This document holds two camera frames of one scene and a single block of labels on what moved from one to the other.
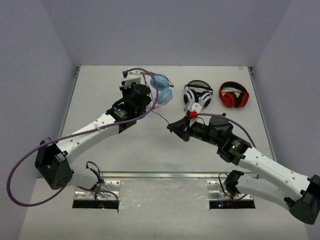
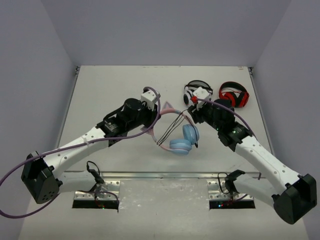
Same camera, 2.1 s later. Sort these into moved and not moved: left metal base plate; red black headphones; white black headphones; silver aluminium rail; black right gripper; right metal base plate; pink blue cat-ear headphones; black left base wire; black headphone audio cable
Moved: black right gripper; black headphone audio cable; pink blue cat-ear headphones
Not moved: white black headphones; silver aluminium rail; black left base wire; red black headphones; left metal base plate; right metal base plate
